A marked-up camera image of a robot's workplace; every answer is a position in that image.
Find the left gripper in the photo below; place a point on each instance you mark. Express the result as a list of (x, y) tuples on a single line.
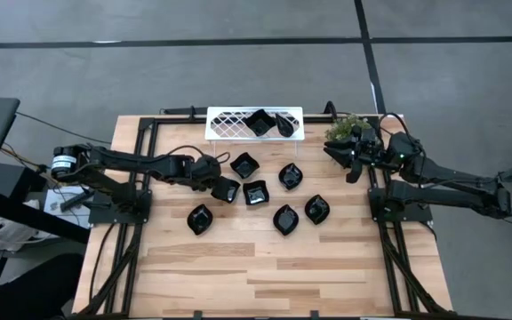
[(207, 171)]

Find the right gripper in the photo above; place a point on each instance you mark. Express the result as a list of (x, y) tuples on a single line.
[(369, 146)]

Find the black square wavy mini plate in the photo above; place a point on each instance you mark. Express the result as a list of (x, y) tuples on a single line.
[(227, 191), (259, 123), (244, 166), (256, 193)]

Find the black leaf-shaped mini plate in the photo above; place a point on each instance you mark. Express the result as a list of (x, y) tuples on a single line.
[(200, 220), (317, 210), (290, 177), (285, 221)]

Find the black teardrop mini plate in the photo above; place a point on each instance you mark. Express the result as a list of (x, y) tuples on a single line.
[(285, 126)]

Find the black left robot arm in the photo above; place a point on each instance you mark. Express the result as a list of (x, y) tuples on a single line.
[(149, 162)]

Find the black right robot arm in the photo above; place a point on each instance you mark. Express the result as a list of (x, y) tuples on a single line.
[(451, 195)]

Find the green potted plant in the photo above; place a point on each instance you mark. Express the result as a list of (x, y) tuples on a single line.
[(345, 128)]

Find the black table clamp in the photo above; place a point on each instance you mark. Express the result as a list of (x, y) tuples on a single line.
[(197, 314), (314, 314)]

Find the white flat box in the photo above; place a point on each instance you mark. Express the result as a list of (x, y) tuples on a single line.
[(56, 209)]

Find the person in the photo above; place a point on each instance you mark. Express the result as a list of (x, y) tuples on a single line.
[(38, 289)]

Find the white bag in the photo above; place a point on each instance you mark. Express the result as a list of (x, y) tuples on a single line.
[(2, 233)]

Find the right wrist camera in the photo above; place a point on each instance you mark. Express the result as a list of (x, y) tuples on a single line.
[(354, 173)]

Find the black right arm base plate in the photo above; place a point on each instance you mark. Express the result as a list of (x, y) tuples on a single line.
[(378, 215)]

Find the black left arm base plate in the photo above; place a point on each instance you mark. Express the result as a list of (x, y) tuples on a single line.
[(105, 215)]

